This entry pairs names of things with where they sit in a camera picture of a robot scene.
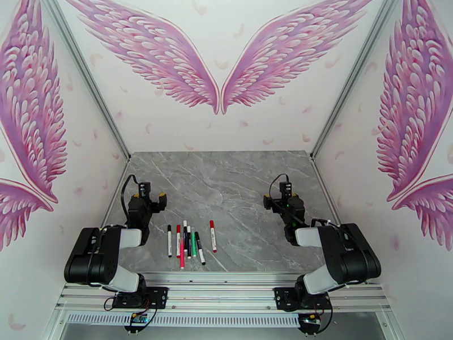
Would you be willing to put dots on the black whiteboard marker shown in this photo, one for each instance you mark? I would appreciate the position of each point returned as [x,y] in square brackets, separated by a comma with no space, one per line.
[200,250]
[170,243]

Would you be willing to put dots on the red whiteboard marker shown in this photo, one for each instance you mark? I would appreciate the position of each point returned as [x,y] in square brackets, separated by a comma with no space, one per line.
[178,243]
[213,240]

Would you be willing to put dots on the slim green pen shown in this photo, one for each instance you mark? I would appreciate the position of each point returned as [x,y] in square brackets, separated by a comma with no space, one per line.
[194,245]

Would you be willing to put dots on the slim black pen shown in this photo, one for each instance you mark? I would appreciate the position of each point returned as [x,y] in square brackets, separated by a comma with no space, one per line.
[189,252]

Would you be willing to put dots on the slim pink pen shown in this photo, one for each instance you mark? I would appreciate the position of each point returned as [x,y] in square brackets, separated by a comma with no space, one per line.
[182,259]

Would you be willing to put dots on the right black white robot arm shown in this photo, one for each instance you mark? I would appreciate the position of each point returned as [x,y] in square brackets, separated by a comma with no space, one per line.
[350,257]

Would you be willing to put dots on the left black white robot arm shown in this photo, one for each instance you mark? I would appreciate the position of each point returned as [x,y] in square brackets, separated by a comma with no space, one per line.
[92,257]

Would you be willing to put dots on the small circuit board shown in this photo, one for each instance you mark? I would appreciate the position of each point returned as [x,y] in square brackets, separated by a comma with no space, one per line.
[309,318]
[138,318]

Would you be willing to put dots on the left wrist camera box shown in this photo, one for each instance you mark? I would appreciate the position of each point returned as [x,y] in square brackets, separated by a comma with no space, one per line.
[144,190]

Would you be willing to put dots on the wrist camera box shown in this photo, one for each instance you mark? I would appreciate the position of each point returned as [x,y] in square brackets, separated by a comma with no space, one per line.
[285,190]
[144,190]

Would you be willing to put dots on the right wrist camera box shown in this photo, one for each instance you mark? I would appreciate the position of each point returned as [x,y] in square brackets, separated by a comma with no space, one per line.
[285,190]

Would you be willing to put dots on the aluminium frame bar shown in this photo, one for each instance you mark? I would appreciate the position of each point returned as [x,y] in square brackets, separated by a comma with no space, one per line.
[321,183]
[119,183]

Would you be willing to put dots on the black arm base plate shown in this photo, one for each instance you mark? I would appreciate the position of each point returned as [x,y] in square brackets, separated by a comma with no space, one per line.
[159,296]
[283,296]

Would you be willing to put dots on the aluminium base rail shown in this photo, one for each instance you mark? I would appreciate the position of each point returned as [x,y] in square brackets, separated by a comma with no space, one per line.
[219,293]

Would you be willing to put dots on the aluminium frame post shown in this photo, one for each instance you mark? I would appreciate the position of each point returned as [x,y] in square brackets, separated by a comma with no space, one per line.
[358,71]
[85,71]

